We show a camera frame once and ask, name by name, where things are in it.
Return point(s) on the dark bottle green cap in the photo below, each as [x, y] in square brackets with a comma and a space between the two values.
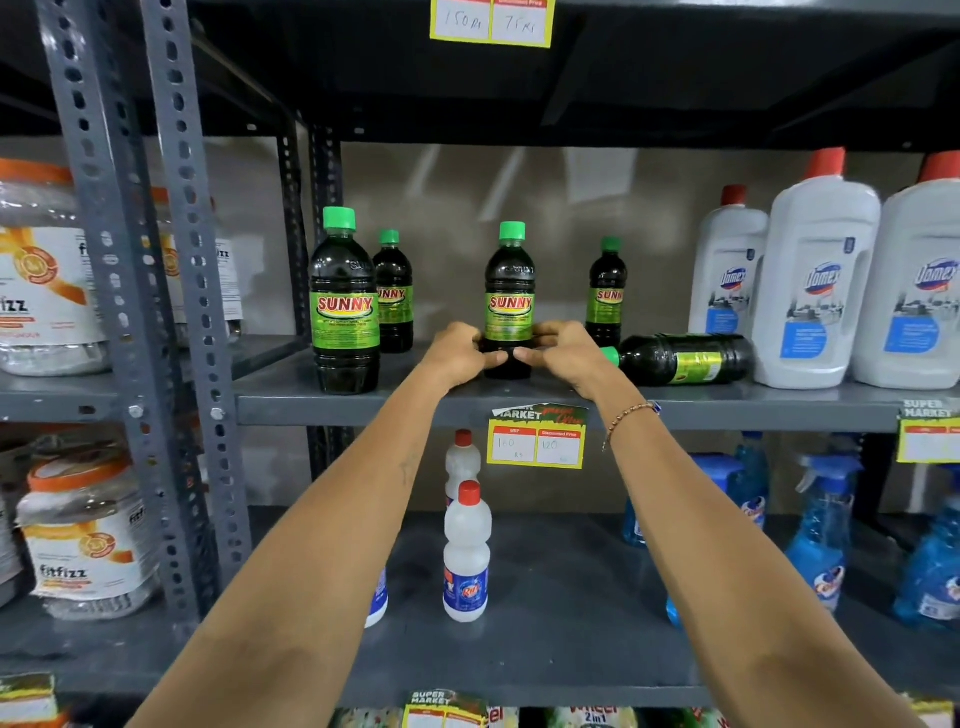
[396, 300]
[686, 360]
[345, 307]
[606, 296]
[509, 300]

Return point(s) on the person's right thumb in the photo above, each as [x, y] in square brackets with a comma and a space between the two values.
[529, 357]

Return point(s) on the yellow shelf price tag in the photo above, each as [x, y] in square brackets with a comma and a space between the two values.
[934, 712]
[536, 439]
[491, 21]
[26, 701]
[930, 435]
[442, 711]

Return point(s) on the person's right hand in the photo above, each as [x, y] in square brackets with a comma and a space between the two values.
[574, 358]

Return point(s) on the green detergent packet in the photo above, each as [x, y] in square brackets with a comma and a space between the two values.
[364, 718]
[592, 718]

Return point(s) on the large white bottle red cap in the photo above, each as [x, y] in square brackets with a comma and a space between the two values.
[814, 285]
[727, 277]
[911, 292]

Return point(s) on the blue spray bottle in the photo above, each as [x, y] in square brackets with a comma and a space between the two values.
[751, 480]
[934, 562]
[673, 611]
[821, 540]
[709, 469]

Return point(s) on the person's left thumb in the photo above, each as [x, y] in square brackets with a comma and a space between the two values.
[493, 359]

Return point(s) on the person's left forearm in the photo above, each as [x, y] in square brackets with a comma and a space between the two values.
[315, 547]

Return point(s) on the grey metal shelving rack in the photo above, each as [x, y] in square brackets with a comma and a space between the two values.
[570, 600]
[112, 247]

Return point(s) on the person's left hand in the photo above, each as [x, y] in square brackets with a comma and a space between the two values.
[450, 356]

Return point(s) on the person's right forearm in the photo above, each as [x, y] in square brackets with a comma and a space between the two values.
[720, 555]

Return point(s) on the clear jar orange lid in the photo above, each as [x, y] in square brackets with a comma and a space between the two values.
[86, 540]
[225, 285]
[45, 277]

